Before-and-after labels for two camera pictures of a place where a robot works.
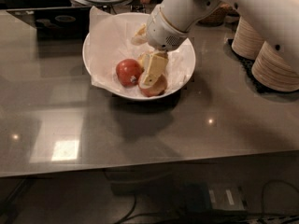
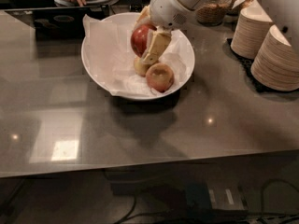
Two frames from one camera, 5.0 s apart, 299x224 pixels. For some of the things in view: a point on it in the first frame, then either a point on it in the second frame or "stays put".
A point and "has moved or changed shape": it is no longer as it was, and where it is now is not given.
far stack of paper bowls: [246, 43] stays put
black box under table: [210, 197] stays put
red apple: [128, 71] has moved or changed shape
